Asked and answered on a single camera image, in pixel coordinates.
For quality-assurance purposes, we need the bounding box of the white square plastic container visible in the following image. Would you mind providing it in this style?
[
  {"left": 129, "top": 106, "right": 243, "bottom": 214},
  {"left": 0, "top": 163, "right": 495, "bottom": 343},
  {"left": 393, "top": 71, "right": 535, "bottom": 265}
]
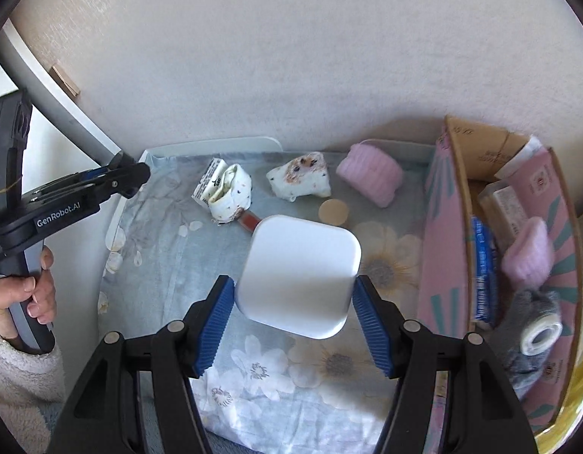
[{"left": 235, "top": 215, "right": 361, "bottom": 340}]

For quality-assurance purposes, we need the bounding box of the blue white packet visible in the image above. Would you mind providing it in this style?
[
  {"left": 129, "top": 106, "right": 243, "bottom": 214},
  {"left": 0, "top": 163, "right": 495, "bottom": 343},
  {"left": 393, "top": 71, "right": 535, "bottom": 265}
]
[{"left": 472, "top": 216, "right": 499, "bottom": 331}]

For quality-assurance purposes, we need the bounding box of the pink fuzzy sock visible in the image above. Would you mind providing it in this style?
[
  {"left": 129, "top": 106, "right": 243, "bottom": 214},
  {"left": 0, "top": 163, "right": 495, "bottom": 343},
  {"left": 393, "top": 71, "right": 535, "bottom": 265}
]
[{"left": 502, "top": 216, "right": 555, "bottom": 290}]

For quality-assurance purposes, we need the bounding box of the person's left hand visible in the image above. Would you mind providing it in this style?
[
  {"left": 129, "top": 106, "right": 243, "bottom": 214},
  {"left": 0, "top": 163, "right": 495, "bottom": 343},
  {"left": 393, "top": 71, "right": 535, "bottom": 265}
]
[{"left": 0, "top": 246, "right": 56, "bottom": 341}]

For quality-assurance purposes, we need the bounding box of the floral blue table cloth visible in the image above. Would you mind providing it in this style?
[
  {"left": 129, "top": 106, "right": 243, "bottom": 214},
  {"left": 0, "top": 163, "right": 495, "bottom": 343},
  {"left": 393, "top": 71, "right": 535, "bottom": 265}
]
[{"left": 96, "top": 148, "right": 445, "bottom": 454}]

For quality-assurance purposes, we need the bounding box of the small red brown item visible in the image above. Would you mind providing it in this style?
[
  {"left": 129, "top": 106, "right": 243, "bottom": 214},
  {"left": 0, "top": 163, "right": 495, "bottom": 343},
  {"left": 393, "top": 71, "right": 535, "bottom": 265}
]
[{"left": 238, "top": 210, "right": 261, "bottom": 233}]

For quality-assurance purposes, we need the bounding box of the clear plastic labelled box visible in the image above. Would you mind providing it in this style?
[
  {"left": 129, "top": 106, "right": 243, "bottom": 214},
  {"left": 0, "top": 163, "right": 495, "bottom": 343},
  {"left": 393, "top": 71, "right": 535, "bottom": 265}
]
[{"left": 477, "top": 180, "right": 528, "bottom": 252}]

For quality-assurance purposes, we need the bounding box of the fuzzy white left sleeve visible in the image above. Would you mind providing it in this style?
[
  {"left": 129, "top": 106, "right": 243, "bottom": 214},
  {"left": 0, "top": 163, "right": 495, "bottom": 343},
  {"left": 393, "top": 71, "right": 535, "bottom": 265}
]
[{"left": 0, "top": 336, "right": 65, "bottom": 453}]

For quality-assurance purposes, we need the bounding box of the pink patterned cardboard box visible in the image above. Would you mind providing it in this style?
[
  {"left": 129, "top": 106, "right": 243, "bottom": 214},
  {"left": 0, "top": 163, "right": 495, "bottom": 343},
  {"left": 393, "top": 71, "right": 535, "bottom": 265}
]
[{"left": 417, "top": 116, "right": 583, "bottom": 434}]

